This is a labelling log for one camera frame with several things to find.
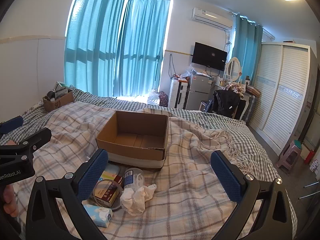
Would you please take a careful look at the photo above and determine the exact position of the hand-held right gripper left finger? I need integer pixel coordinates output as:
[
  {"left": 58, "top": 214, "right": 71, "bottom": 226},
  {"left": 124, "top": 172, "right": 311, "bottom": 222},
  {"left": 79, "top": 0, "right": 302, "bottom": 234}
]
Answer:
[{"left": 25, "top": 148, "right": 109, "bottom": 240}]

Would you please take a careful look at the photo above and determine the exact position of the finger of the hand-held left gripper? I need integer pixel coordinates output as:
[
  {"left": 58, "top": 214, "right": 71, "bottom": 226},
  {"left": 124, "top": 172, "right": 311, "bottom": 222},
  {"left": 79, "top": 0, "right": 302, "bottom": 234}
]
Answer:
[
  {"left": 15, "top": 127, "right": 52, "bottom": 161},
  {"left": 0, "top": 116, "right": 24, "bottom": 134}
]

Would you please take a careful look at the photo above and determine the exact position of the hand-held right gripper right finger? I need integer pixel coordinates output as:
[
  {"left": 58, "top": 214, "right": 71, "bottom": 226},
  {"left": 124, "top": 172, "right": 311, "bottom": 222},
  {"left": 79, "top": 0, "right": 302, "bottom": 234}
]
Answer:
[{"left": 210, "top": 150, "right": 298, "bottom": 240}]

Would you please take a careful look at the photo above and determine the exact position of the brown red small box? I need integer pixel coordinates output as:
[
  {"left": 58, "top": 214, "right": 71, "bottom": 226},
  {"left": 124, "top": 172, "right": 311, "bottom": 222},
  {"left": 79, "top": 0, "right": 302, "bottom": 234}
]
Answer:
[{"left": 93, "top": 182, "right": 123, "bottom": 205}]

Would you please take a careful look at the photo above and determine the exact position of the clear jar with blue label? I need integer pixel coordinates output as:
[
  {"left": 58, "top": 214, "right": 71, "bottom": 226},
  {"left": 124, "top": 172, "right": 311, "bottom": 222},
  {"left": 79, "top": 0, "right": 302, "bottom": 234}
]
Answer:
[{"left": 123, "top": 168, "right": 145, "bottom": 190}]

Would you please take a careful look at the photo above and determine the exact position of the clear tape roll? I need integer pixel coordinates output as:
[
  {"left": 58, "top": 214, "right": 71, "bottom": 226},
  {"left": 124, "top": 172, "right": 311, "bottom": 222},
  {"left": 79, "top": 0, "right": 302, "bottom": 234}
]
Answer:
[{"left": 94, "top": 179, "right": 124, "bottom": 212}]

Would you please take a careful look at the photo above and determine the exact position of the light blue tissue packet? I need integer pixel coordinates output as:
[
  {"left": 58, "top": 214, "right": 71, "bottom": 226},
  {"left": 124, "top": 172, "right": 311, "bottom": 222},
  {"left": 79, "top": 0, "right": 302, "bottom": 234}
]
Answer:
[{"left": 82, "top": 203, "right": 113, "bottom": 228}]

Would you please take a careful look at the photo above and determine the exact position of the white cloth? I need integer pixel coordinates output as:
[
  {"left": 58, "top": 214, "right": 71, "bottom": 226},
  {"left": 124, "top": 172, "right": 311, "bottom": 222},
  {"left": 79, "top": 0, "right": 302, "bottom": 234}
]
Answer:
[{"left": 120, "top": 184, "right": 157, "bottom": 215}]

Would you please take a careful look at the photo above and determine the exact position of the person's left hand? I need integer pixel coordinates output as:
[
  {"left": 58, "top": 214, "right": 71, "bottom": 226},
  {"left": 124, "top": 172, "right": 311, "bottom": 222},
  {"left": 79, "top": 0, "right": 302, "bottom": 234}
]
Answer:
[{"left": 3, "top": 184, "right": 19, "bottom": 217}]

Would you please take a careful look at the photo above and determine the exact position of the small cluttered cardboard box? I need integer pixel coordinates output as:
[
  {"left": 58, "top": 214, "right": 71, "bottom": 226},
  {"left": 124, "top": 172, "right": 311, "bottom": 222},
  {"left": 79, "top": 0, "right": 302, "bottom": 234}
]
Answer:
[{"left": 42, "top": 81, "right": 75, "bottom": 112}]

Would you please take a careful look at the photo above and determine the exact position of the green checked bedsheet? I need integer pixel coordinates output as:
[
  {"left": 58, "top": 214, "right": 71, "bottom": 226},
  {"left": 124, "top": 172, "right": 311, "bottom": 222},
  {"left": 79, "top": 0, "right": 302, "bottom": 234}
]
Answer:
[{"left": 0, "top": 85, "right": 280, "bottom": 188}]

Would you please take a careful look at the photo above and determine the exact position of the pink plastic stool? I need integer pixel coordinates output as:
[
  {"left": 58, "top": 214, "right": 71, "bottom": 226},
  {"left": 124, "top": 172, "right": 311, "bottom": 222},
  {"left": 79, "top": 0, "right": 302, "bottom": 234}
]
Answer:
[{"left": 276, "top": 140, "right": 303, "bottom": 176}]

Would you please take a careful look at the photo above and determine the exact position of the dark suitcase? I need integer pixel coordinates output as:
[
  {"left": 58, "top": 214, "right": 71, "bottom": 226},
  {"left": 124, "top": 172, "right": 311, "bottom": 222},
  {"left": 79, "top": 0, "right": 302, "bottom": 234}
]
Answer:
[{"left": 244, "top": 94, "right": 257, "bottom": 124}]

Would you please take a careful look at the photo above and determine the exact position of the black jacket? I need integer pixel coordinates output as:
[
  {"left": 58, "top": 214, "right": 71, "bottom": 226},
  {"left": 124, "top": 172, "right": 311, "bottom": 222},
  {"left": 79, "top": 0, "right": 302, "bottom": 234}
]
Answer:
[{"left": 212, "top": 89, "right": 241, "bottom": 117}]

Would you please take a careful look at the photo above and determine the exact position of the dark chair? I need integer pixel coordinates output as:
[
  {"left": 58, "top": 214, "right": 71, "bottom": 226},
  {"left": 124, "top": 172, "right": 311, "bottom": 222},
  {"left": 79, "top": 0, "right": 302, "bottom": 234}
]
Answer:
[{"left": 199, "top": 100, "right": 239, "bottom": 119}]

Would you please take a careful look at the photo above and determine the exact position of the white dressing table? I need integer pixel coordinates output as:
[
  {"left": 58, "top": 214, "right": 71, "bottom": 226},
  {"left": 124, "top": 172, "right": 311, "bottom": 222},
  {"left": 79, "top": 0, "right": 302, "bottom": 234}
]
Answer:
[{"left": 215, "top": 82, "right": 253, "bottom": 120}]

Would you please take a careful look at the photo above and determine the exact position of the red fire extinguisher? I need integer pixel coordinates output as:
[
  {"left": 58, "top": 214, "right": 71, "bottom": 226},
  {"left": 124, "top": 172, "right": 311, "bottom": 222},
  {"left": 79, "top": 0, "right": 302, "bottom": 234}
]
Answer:
[{"left": 304, "top": 149, "right": 315, "bottom": 164}]

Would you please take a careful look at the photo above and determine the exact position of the pink plaid cloth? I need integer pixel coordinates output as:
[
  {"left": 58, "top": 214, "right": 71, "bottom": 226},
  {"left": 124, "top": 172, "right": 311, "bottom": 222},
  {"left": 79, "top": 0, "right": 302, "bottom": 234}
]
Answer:
[{"left": 224, "top": 82, "right": 247, "bottom": 98}]

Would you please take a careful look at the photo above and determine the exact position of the silver fridge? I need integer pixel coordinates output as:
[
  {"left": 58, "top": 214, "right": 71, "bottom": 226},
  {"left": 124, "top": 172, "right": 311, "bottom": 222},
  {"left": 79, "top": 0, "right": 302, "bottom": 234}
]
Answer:
[{"left": 186, "top": 72, "right": 213, "bottom": 110}]

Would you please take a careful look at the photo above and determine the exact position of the flat brown cardboard box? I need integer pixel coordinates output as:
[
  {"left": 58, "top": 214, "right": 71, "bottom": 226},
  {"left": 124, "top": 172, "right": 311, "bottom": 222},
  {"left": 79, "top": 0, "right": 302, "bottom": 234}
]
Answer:
[{"left": 246, "top": 85, "right": 261, "bottom": 97}]

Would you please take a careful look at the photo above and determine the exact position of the white plastic bag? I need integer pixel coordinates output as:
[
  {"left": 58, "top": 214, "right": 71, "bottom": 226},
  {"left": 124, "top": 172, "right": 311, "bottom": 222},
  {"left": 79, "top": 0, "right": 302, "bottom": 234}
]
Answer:
[{"left": 147, "top": 89, "right": 160, "bottom": 105}]

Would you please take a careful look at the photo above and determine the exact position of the white suitcase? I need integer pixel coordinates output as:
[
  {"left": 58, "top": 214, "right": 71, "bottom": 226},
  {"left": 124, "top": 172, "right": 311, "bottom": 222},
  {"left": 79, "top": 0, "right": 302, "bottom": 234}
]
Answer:
[{"left": 168, "top": 79, "right": 189, "bottom": 109}]

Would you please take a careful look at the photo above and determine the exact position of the dark patterned bag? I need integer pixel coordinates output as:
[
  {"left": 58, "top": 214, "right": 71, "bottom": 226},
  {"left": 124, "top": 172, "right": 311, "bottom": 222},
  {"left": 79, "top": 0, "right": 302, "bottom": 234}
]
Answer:
[{"left": 158, "top": 92, "right": 169, "bottom": 107}]

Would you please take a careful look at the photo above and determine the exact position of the white slatted wardrobe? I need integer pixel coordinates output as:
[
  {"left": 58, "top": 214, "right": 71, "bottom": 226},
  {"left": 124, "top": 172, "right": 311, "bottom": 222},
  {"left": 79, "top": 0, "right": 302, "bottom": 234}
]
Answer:
[{"left": 250, "top": 42, "right": 313, "bottom": 155}]

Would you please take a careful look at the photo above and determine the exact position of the white oval mirror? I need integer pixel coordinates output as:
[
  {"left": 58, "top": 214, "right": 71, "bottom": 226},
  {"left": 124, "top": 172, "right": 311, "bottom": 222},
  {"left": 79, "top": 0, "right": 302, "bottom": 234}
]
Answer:
[{"left": 226, "top": 57, "right": 242, "bottom": 82}]

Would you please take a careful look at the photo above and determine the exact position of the wide teal curtain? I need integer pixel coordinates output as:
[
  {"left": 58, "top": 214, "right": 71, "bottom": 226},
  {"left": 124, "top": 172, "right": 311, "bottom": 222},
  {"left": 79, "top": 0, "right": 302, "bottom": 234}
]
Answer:
[{"left": 64, "top": 0, "right": 127, "bottom": 98}]

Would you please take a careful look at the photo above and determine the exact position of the clear plastic bag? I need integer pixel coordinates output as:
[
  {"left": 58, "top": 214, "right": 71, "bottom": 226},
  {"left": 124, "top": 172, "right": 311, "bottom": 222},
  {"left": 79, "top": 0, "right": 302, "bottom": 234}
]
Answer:
[{"left": 180, "top": 65, "right": 195, "bottom": 79}]

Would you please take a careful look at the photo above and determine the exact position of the narrow teal curtain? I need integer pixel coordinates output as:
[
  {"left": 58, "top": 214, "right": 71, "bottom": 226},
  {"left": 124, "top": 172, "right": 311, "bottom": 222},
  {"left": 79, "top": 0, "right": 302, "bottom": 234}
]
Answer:
[{"left": 230, "top": 14, "right": 263, "bottom": 85}]

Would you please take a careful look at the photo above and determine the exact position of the white air conditioner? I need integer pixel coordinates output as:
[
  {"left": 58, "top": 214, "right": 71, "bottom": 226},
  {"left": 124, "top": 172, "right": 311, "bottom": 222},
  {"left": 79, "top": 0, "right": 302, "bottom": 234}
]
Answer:
[{"left": 191, "top": 7, "right": 233, "bottom": 30}]

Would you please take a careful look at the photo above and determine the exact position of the chrome metal frame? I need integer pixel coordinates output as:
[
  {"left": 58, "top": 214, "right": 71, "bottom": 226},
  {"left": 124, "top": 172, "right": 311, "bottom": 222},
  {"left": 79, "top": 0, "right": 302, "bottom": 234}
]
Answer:
[{"left": 299, "top": 181, "right": 320, "bottom": 200}]

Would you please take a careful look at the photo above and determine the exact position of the black wall television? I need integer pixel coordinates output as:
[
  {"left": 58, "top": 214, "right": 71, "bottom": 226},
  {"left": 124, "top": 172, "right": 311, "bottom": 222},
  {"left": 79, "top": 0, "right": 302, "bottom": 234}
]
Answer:
[{"left": 192, "top": 42, "right": 228, "bottom": 72}]

